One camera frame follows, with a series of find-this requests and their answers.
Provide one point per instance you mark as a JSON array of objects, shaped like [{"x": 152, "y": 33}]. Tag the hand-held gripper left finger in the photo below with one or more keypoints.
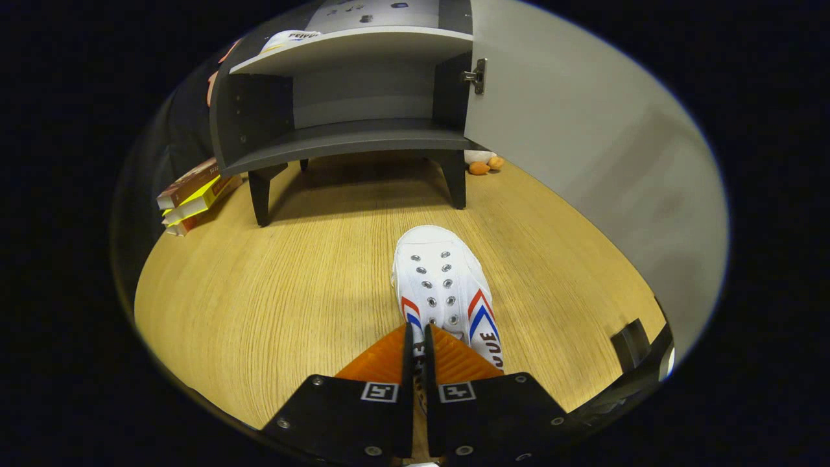
[{"x": 407, "y": 402}]

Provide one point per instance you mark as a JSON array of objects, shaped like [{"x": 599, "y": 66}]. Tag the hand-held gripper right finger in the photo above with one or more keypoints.
[{"x": 433, "y": 415}]

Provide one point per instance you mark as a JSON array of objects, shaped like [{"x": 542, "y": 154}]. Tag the white striped shoe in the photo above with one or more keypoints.
[
  {"x": 441, "y": 259},
  {"x": 285, "y": 39}
]

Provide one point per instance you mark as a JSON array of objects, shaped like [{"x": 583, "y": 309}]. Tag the beige shoe cabinet door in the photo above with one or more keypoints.
[{"x": 583, "y": 143}]

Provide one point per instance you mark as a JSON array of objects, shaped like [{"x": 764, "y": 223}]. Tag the black metal stand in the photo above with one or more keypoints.
[{"x": 629, "y": 344}]

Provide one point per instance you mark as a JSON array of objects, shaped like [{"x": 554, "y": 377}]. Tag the white plush toy orange feet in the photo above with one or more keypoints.
[{"x": 480, "y": 168}]

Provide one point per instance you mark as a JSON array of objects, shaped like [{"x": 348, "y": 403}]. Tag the orange book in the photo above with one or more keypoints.
[{"x": 185, "y": 227}]

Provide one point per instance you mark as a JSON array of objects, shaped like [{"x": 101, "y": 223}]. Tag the yellow book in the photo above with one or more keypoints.
[{"x": 194, "y": 204}]

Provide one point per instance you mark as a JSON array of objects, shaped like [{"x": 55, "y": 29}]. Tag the black backdrop cloth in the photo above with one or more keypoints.
[{"x": 175, "y": 130}]

